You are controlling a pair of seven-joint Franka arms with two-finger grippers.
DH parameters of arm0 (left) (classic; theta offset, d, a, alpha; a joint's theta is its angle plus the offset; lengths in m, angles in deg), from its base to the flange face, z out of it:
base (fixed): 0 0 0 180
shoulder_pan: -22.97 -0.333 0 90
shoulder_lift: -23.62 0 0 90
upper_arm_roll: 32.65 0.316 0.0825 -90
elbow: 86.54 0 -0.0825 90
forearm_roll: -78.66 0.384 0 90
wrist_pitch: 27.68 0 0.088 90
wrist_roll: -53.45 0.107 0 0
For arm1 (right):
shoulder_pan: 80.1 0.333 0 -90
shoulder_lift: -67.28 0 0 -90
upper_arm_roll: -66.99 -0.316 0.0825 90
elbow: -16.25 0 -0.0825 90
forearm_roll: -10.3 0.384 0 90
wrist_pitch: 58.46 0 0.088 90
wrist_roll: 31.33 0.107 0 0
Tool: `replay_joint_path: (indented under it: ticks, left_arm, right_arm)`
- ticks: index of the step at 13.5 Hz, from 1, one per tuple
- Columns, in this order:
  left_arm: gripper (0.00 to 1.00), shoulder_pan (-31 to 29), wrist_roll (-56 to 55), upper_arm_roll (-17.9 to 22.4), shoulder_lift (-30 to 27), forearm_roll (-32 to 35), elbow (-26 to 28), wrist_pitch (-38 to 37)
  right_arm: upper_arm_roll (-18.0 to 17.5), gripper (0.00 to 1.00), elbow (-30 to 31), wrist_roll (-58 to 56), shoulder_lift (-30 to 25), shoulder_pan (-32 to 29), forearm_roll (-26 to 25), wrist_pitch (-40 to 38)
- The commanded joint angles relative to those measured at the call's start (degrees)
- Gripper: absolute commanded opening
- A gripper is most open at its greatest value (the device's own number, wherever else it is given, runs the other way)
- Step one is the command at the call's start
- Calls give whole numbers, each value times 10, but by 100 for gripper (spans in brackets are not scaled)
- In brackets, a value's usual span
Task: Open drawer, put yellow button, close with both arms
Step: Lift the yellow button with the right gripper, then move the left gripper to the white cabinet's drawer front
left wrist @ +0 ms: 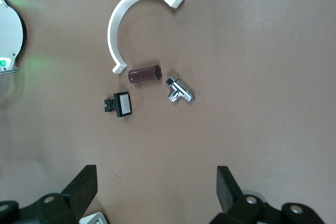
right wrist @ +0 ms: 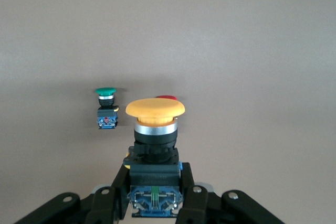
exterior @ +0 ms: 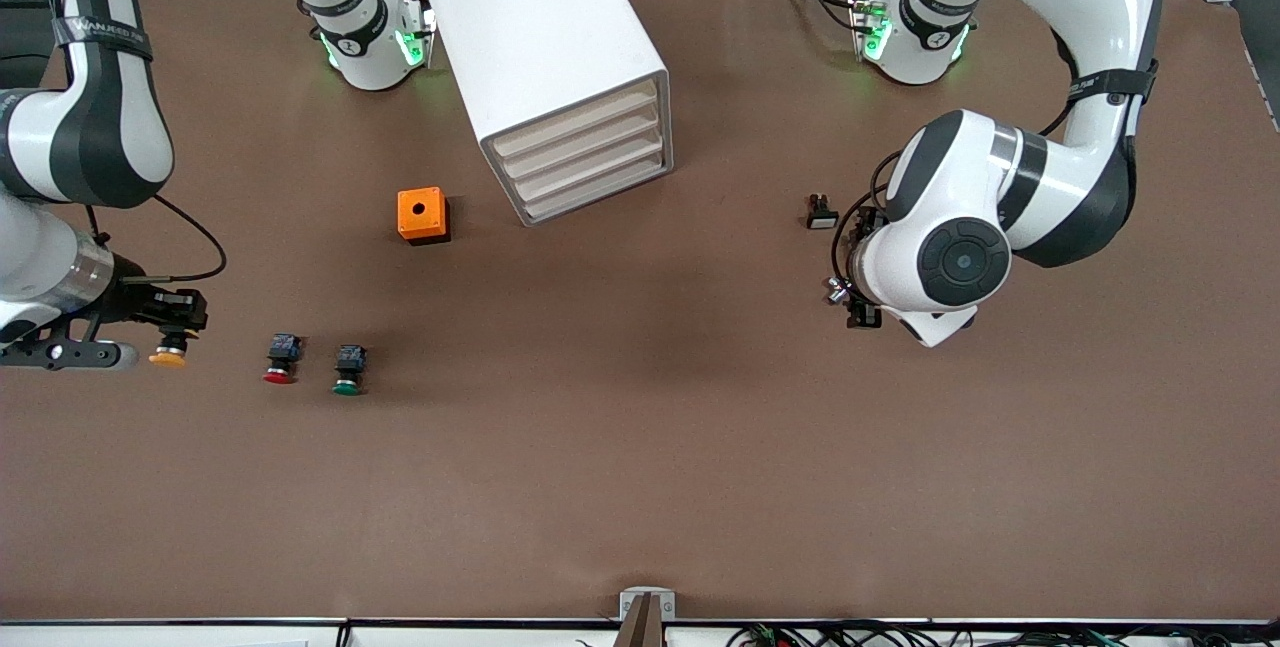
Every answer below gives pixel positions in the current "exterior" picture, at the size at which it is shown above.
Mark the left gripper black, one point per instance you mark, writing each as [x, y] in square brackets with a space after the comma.
[866, 224]

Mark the white cabinet drawer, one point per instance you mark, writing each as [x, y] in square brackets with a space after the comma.
[630, 170]
[630, 107]
[630, 149]
[630, 128]

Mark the yellow mushroom push button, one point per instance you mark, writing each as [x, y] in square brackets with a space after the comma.
[168, 359]

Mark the brown wooden post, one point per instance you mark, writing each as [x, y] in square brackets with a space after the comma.
[640, 627]

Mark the grey metal bracket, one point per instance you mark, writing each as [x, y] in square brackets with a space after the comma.
[630, 599]

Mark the red mushroom push button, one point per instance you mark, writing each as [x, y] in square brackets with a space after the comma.
[283, 352]

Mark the small black white switch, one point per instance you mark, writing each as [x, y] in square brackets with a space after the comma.
[822, 217]

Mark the orange button enclosure box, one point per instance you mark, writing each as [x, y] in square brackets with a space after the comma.
[408, 222]

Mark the green mushroom push button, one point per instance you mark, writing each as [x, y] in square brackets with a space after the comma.
[350, 362]

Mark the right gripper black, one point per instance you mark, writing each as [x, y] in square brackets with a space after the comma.
[133, 302]

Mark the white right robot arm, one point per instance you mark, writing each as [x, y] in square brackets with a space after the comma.
[100, 127]

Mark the white drawer cabinet housing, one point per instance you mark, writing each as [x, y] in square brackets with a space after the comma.
[540, 27]

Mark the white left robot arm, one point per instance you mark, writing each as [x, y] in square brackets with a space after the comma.
[1100, 27]

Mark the small silver metal fitting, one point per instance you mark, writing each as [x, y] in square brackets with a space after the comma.
[838, 293]

